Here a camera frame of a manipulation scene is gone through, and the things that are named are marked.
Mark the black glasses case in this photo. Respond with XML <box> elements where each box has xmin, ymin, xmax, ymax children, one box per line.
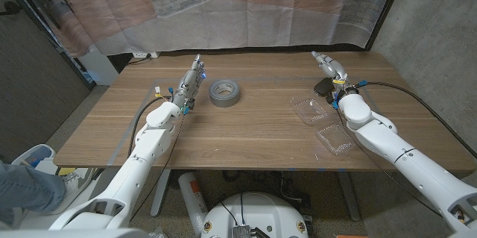
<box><xmin>313</xmin><ymin>77</ymin><xmax>336</xmax><ymax>98</ymax></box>

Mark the white sneaker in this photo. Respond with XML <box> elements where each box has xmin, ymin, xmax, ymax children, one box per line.
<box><xmin>60</xmin><ymin>170</ymin><xmax>86</xmax><ymax>195</ymax></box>

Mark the printed room backdrop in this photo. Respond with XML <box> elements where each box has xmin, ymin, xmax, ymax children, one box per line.
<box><xmin>7</xmin><ymin>0</ymin><xmax>402</xmax><ymax>58</ymax></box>

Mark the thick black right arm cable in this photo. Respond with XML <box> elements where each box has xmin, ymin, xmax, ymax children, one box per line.
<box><xmin>356</xmin><ymin>80</ymin><xmax>477</xmax><ymax>160</ymax></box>

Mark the clear plastic clamshell container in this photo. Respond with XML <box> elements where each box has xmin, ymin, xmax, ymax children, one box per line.
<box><xmin>290</xmin><ymin>97</ymin><xmax>356</xmax><ymax>156</ymax></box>

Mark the perforated partition panel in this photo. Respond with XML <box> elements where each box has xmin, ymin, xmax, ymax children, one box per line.
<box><xmin>0</xmin><ymin>0</ymin><xmax>94</xmax><ymax>163</ymax></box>

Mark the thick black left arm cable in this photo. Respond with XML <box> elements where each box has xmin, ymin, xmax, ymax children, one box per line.
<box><xmin>127</xmin><ymin>95</ymin><xmax>172</xmax><ymax>159</ymax></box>

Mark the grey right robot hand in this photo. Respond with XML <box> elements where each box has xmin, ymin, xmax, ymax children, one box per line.
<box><xmin>311</xmin><ymin>51</ymin><xmax>354</xmax><ymax>99</ymax></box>

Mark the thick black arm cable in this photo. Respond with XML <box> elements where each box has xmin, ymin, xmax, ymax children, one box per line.
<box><xmin>127</xmin><ymin>95</ymin><xmax>172</xmax><ymax>159</ymax></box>
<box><xmin>356</xmin><ymin>80</ymin><xmax>477</xmax><ymax>160</ymax></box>

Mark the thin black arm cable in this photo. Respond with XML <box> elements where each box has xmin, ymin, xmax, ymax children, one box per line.
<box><xmin>129</xmin><ymin>113</ymin><xmax>186</xmax><ymax>222</ymax></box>
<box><xmin>334</xmin><ymin>107</ymin><xmax>443</xmax><ymax>217</ymax></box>

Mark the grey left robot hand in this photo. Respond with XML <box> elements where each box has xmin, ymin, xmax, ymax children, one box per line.
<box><xmin>172</xmin><ymin>54</ymin><xmax>206</xmax><ymax>111</ymax></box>

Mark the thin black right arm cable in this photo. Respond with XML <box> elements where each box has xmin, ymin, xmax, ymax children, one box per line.
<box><xmin>334</xmin><ymin>107</ymin><xmax>443</xmax><ymax>217</ymax></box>

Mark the white table leg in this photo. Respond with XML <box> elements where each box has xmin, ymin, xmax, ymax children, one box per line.
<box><xmin>149</xmin><ymin>169</ymin><xmax>173</xmax><ymax>218</ymax></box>
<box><xmin>336</xmin><ymin>170</ymin><xmax>361</xmax><ymax>222</ymax></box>

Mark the white roll with orange label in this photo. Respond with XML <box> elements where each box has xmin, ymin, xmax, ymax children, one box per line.
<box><xmin>177</xmin><ymin>171</ymin><xmax>210</xmax><ymax>237</ymax></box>

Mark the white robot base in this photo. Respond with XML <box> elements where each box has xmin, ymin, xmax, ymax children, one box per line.
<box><xmin>200</xmin><ymin>192</ymin><xmax>310</xmax><ymax>238</ymax></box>

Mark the black floor cable bundle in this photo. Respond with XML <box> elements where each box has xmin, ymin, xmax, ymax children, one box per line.
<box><xmin>221</xmin><ymin>169</ymin><xmax>311</xmax><ymax>213</ymax></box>

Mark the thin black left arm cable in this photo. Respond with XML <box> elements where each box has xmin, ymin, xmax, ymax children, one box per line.
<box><xmin>129</xmin><ymin>113</ymin><xmax>186</xmax><ymax>222</ymax></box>

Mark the white storage bin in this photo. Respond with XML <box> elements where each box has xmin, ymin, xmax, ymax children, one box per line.
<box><xmin>10</xmin><ymin>143</ymin><xmax>95</xmax><ymax>195</ymax></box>

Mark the black backdrop stand pole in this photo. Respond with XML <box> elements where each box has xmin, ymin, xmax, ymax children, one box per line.
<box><xmin>364</xmin><ymin>0</ymin><xmax>410</xmax><ymax>51</ymax></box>

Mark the grey duct tape roll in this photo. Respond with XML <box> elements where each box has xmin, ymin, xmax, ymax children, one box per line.
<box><xmin>209</xmin><ymin>79</ymin><xmax>241</xmax><ymax>109</ymax></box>

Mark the person's leg in jeans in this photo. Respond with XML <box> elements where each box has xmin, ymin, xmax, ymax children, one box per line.
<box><xmin>0</xmin><ymin>160</ymin><xmax>67</xmax><ymax>226</ymax></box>

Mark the white power strip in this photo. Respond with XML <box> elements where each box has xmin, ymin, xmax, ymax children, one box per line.
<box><xmin>131</xmin><ymin>51</ymin><xmax>161</xmax><ymax>60</ymax></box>

